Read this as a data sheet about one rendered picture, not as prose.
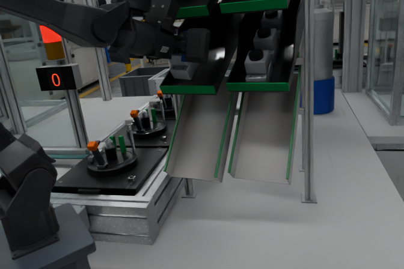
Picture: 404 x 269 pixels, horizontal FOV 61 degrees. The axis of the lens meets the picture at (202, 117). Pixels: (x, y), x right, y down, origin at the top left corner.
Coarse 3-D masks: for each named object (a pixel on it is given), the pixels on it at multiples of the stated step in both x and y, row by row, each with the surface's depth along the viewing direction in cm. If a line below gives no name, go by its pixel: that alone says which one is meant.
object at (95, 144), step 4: (88, 144) 85; (92, 144) 85; (96, 144) 85; (88, 148) 85; (92, 148) 85; (96, 148) 85; (92, 152) 86; (96, 152) 86; (96, 156) 87; (100, 156) 88; (96, 160) 88; (100, 160) 88; (100, 164) 89; (104, 164) 89
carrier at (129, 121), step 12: (132, 120) 127; (144, 120) 116; (156, 120) 122; (168, 120) 128; (120, 132) 121; (132, 132) 114; (144, 132) 113; (156, 132) 113; (168, 132) 116; (144, 144) 108; (156, 144) 107; (168, 144) 106
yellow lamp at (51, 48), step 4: (44, 44) 99; (48, 44) 98; (52, 44) 98; (56, 44) 99; (60, 44) 100; (48, 48) 98; (52, 48) 98; (56, 48) 99; (60, 48) 100; (48, 52) 99; (52, 52) 99; (56, 52) 99; (60, 52) 100; (48, 56) 100; (52, 56) 99; (56, 56) 99; (60, 56) 100; (64, 56) 102
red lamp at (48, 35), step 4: (40, 28) 97; (44, 28) 97; (48, 28) 97; (44, 32) 97; (48, 32) 97; (52, 32) 97; (44, 36) 97; (48, 36) 97; (52, 36) 98; (56, 36) 98; (60, 36) 100; (44, 40) 98; (48, 40) 98; (52, 40) 98; (56, 40) 98; (60, 40) 100
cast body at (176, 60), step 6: (174, 54) 69; (180, 54) 69; (174, 60) 70; (180, 60) 70; (174, 66) 72; (180, 66) 71; (186, 66) 71; (192, 66) 72; (174, 72) 72; (180, 72) 71; (186, 72) 70; (192, 72) 72; (180, 78) 73; (186, 78) 72
